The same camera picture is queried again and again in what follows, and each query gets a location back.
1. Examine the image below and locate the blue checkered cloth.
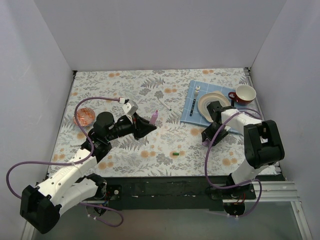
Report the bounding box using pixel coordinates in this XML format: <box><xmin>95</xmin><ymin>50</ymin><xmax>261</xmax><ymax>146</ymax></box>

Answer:
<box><xmin>180</xmin><ymin>80</ymin><xmax>235</xmax><ymax>128</ymax></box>

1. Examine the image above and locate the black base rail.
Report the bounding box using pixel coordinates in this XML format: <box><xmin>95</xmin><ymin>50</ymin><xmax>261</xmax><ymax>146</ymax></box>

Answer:
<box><xmin>86</xmin><ymin>176</ymin><xmax>258</xmax><ymax>211</ymax></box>

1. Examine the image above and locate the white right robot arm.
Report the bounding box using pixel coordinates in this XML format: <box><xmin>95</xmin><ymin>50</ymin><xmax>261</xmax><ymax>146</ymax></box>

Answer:
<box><xmin>201</xmin><ymin>101</ymin><xmax>285</xmax><ymax>199</ymax></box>

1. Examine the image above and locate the red patterned small bowl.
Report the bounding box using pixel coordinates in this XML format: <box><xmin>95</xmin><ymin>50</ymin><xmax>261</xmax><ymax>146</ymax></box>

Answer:
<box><xmin>76</xmin><ymin>107</ymin><xmax>96</xmax><ymax>127</ymax></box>

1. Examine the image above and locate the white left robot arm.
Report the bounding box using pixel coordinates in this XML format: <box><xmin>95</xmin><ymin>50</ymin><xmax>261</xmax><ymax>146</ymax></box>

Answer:
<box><xmin>20</xmin><ymin>112</ymin><xmax>157</xmax><ymax>234</ymax></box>

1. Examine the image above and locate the beige blue-ringed plate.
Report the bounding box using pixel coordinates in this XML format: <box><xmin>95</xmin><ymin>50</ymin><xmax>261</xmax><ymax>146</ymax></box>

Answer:
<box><xmin>197</xmin><ymin>91</ymin><xmax>231</xmax><ymax>123</ymax></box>

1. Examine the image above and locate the pink highlighter pen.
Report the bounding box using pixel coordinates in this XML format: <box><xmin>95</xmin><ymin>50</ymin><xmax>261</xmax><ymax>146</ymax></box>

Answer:
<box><xmin>149</xmin><ymin>110</ymin><xmax>158</xmax><ymax>125</ymax></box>

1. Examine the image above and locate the silver fork black handle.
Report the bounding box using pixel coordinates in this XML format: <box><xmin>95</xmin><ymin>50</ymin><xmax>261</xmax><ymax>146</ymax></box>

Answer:
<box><xmin>189</xmin><ymin>85</ymin><xmax>201</xmax><ymax>117</ymax></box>

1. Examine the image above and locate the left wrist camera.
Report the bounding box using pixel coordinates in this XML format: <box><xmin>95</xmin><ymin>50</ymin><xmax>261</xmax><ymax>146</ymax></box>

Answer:
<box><xmin>122</xmin><ymin>99</ymin><xmax>139</xmax><ymax>117</ymax></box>

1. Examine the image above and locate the white green-tipped marker pen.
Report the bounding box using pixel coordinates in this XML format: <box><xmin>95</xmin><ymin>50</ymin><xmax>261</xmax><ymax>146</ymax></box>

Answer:
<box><xmin>158</xmin><ymin>99</ymin><xmax>172</xmax><ymax>111</ymax></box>

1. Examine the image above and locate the red white mug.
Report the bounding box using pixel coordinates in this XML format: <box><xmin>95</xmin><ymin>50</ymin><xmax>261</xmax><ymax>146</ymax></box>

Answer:
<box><xmin>228</xmin><ymin>85</ymin><xmax>257</xmax><ymax>106</ymax></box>

